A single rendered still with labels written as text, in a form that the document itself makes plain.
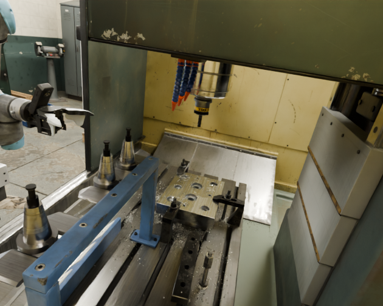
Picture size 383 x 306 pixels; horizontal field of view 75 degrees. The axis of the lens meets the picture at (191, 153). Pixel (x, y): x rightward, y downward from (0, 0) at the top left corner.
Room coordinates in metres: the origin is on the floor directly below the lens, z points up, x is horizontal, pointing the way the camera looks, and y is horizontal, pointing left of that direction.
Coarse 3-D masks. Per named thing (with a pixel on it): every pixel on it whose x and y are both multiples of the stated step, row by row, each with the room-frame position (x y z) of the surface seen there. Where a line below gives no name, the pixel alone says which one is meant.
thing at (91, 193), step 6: (90, 186) 0.51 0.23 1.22; (84, 192) 0.49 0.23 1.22; (90, 192) 0.49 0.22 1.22; (96, 192) 0.49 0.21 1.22; (102, 192) 0.50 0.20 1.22; (78, 198) 0.47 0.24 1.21; (84, 198) 0.47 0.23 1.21; (90, 198) 0.47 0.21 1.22; (96, 198) 0.47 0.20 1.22; (102, 198) 0.48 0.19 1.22
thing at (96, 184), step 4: (116, 176) 0.56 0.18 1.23; (96, 180) 0.53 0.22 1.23; (116, 180) 0.54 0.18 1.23; (96, 184) 0.52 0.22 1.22; (100, 184) 0.52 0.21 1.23; (104, 184) 0.52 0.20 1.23; (108, 184) 0.52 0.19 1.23; (112, 184) 0.52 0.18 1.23; (116, 184) 0.54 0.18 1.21; (100, 188) 0.52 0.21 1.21; (104, 188) 0.51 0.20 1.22; (108, 188) 0.52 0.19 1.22; (112, 188) 0.53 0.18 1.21
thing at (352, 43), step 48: (96, 0) 0.55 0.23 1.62; (144, 0) 0.53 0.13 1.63; (192, 0) 0.52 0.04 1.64; (240, 0) 0.50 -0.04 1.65; (288, 0) 0.49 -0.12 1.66; (336, 0) 0.47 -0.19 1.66; (144, 48) 0.54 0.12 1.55; (192, 48) 0.52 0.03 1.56; (240, 48) 0.50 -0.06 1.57; (288, 48) 0.48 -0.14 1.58; (336, 48) 0.47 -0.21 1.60
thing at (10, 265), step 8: (0, 256) 0.29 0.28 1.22; (8, 256) 0.29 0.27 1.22; (16, 256) 0.29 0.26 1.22; (24, 256) 0.29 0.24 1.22; (32, 256) 0.30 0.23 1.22; (0, 264) 0.27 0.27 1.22; (8, 264) 0.27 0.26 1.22; (16, 264) 0.28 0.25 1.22; (24, 264) 0.28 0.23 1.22; (0, 272) 0.26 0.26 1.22; (8, 272) 0.26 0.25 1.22; (16, 272) 0.26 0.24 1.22; (0, 280) 0.25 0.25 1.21; (8, 280) 0.25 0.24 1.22; (16, 280) 0.25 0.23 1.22
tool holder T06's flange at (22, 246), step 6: (54, 228) 0.35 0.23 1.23; (18, 234) 0.32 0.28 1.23; (54, 234) 0.34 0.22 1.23; (18, 240) 0.31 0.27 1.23; (48, 240) 0.32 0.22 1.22; (54, 240) 0.33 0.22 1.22; (18, 246) 0.30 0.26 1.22; (24, 246) 0.30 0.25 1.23; (30, 246) 0.30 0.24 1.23; (36, 246) 0.31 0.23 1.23; (42, 246) 0.31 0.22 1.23; (48, 246) 0.31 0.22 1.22; (24, 252) 0.30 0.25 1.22; (30, 252) 0.30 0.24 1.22; (36, 252) 0.30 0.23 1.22; (42, 252) 0.31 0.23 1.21
